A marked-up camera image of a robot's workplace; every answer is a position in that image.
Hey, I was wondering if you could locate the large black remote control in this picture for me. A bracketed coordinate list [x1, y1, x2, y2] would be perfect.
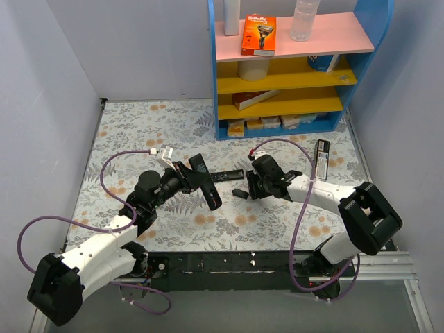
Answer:
[189, 153, 222, 211]

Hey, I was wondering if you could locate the black battery cover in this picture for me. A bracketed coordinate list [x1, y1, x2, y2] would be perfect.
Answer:
[232, 189, 249, 200]

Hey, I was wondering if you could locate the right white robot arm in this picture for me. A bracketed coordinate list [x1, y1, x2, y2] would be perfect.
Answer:
[247, 153, 403, 276]

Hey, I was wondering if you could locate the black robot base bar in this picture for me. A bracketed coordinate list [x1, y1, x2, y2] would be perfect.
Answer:
[119, 249, 355, 299]

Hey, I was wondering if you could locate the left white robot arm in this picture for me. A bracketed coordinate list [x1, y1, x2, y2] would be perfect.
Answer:
[27, 155, 221, 326]

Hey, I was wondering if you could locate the small slim black remote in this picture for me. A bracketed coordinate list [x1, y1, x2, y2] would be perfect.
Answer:
[210, 169, 245, 183]

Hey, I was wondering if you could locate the floral table mat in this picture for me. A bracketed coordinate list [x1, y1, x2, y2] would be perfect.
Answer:
[66, 99, 368, 252]

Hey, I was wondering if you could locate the yellow small box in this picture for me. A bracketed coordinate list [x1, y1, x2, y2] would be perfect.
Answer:
[227, 121, 245, 137]

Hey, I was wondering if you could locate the black battery package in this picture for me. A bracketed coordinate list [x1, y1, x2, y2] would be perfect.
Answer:
[314, 139, 330, 181]

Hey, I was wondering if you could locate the red white long box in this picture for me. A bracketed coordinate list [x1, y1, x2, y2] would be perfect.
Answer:
[232, 90, 281, 111]

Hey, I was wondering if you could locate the light blue small box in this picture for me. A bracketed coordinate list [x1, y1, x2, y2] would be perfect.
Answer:
[300, 113, 317, 124]

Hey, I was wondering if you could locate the blue shelf unit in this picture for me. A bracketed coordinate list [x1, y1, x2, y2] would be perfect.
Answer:
[207, 0, 395, 141]

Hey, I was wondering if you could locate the white cylinder container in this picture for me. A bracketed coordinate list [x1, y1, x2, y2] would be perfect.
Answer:
[238, 60, 270, 82]

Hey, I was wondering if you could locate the blue white packet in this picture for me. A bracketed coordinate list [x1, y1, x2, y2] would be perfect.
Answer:
[307, 54, 341, 73]

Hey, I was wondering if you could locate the orange razor box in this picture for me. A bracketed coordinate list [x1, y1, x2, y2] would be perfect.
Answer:
[241, 15, 277, 57]

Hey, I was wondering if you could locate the white tall bottle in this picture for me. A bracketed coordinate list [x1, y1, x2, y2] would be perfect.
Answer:
[223, 0, 240, 36]

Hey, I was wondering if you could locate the clear plastic bottle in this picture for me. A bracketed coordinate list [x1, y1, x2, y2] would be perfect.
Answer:
[290, 0, 321, 42]

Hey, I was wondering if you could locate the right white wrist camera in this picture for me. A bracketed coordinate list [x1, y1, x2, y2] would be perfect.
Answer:
[248, 149, 268, 162]

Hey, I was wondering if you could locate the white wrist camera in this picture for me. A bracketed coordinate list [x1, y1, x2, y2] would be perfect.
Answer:
[148, 145, 175, 169]
[248, 149, 268, 162]

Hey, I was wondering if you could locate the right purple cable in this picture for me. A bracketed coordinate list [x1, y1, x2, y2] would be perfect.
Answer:
[249, 138, 361, 302]

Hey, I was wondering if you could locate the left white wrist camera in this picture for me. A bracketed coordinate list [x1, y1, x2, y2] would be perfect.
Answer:
[148, 145, 175, 169]

